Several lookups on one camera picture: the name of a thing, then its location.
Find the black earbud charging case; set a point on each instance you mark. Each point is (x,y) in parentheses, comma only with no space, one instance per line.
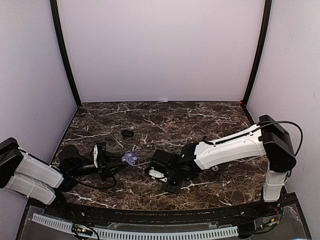
(127,133)

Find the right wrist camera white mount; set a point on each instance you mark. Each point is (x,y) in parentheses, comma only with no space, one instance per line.
(156,175)

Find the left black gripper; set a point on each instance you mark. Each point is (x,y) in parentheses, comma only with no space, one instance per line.
(105,164)

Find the purple charging case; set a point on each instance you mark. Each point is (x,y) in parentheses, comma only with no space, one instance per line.
(130,158)

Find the black frame post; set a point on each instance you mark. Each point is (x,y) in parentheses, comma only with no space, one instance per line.
(63,51)
(259,51)

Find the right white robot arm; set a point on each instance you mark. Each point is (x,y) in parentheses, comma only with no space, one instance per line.
(266,138)

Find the right black frame post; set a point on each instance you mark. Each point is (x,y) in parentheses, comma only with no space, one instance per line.
(259,51)

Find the white slotted cable duct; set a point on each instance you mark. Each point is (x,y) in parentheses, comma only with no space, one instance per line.
(99,233)

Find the left black frame post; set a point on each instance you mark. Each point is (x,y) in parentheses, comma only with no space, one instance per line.
(63,51)

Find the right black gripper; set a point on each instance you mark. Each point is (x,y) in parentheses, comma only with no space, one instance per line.
(175,189)

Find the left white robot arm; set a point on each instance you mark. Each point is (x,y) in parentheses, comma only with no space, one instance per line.
(26,174)

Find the white earbud near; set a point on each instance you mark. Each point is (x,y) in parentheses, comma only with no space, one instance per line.
(215,168)

